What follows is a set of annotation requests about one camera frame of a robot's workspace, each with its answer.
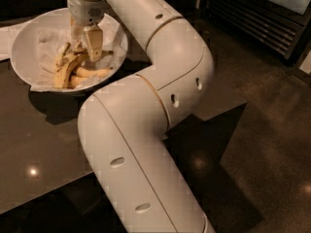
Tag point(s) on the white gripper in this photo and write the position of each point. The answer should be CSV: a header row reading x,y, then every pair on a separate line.
x,y
85,13

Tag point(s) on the yellow banana peel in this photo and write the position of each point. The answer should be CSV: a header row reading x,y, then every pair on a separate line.
x,y
69,71

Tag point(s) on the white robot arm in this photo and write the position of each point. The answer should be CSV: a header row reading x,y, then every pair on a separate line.
x,y
121,126

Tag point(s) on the white bowl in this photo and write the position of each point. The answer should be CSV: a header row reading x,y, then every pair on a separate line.
x,y
24,53

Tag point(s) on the white paper liner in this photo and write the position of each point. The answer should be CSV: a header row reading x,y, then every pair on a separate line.
x,y
51,42

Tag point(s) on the white paper sheet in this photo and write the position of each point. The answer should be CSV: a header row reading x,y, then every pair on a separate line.
x,y
8,33

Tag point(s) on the grey table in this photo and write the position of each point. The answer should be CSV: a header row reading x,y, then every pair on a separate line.
x,y
45,181

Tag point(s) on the dark slatted appliance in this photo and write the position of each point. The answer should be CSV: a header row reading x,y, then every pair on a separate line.
x,y
282,25

